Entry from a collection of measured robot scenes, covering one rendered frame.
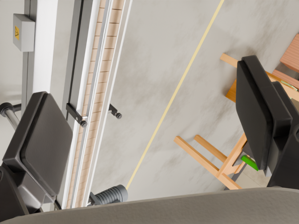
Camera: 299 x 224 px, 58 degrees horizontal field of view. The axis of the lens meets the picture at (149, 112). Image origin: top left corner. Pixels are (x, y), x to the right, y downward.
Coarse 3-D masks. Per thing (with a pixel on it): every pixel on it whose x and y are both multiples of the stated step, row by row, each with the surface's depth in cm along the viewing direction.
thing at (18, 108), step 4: (0, 104) 159; (4, 104) 159; (8, 104) 160; (16, 104) 165; (20, 104) 166; (0, 108) 158; (4, 108) 157; (8, 108) 158; (12, 108) 160; (16, 108) 163; (20, 108) 165; (0, 112) 157; (4, 116) 160
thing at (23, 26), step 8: (16, 16) 101; (24, 16) 103; (16, 24) 102; (24, 24) 99; (32, 24) 101; (16, 32) 103; (24, 32) 100; (32, 32) 102; (16, 40) 105; (24, 40) 102; (32, 40) 104; (24, 48) 104; (32, 48) 106
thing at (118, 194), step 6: (114, 186) 145; (120, 186) 146; (90, 192) 135; (102, 192) 140; (108, 192) 139; (114, 192) 141; (120, 192) 142; (126, 192) 144; (96, 198) 133; (102, 198) 136; (108, 198) 137; (114, 198) 139; (120, 198) 141; (126, 198) 145; (90, 204) 129
